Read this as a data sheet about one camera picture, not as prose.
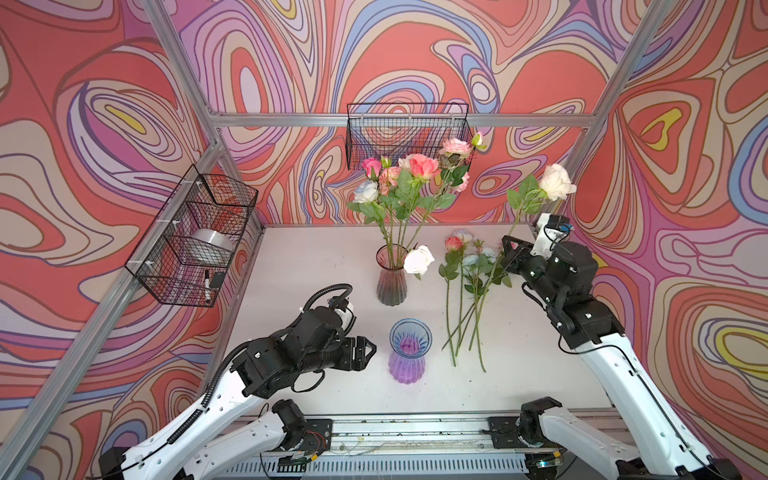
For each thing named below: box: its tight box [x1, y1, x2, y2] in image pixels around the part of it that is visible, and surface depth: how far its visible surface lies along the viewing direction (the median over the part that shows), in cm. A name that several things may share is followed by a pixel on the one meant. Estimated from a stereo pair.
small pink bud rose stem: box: [407, 132, 487, 248], surface depth 75 cm
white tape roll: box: [188, 229, 233, 257], surface depth 73 cm
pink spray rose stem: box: [379, 166, 399, 247], surface depth 78 cm
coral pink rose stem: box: [396, 153, 442, 253], surface depth 75 cm
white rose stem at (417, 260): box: [404, 242, 435, 281], surface depth 59 cm
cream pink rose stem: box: [486, 163, 577, 283], surface depth 65 cm
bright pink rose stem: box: [362, 157, 382, 182], surface depth 80 cm
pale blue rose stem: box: [347, 181, 390, 247], surface depth 78 cm
